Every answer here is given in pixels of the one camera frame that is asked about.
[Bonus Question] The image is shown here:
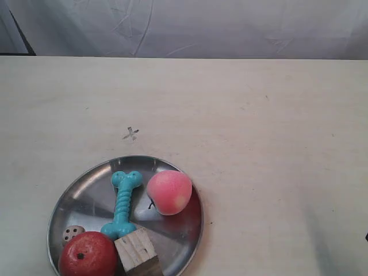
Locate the red toy orange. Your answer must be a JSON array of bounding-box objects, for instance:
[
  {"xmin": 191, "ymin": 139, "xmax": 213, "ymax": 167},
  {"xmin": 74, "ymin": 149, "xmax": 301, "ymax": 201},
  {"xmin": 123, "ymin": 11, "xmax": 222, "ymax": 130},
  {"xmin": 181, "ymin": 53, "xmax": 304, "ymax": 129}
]
[{"xmin": 58, "ymin": 231, "xmax": 118, "ymax": 276}]

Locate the light wooden cube block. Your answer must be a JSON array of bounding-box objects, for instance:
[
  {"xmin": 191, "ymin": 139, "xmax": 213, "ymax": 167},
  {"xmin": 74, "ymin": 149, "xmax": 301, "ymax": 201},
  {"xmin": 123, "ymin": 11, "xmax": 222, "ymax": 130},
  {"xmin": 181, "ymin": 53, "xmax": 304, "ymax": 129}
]
[{"xmin": 114, "ymin": 228, "xmax": 163, "ymax": 276}]

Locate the small wooden die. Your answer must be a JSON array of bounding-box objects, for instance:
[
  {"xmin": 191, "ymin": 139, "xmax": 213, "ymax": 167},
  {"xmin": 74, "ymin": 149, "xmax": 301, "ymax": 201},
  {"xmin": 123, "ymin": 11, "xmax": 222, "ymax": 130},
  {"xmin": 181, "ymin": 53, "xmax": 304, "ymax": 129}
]
[{"xmin": 62, "ymin": 225, "xmax": 86, "ymax": 247}]

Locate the pink toy peach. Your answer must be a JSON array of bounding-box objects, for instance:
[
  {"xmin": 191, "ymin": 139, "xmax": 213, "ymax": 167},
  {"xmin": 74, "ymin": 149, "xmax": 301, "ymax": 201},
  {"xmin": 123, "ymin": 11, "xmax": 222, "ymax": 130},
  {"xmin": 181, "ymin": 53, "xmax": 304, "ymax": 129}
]
[{"xmin": 146, "ymin": 170, "xmax": 192, "ymax": 216}]

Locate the turquoise rubber bone toy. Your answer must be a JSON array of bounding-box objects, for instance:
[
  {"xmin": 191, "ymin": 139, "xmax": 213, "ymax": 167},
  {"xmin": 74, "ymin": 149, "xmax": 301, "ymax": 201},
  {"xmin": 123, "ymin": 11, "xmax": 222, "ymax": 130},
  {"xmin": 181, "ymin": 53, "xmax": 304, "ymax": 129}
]
[{"xmin": 101, "ymin": 171, "xmax": 143, "ymax": 241}]

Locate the white backdrop cloth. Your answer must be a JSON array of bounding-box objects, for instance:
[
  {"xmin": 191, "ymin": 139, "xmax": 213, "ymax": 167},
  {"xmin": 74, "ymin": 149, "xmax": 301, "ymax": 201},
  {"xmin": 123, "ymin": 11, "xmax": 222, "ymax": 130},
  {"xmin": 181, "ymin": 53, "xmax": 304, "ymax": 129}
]
[{"xmin": 1, "ymin": 1, "xmax": 367, "ymax": 59}]

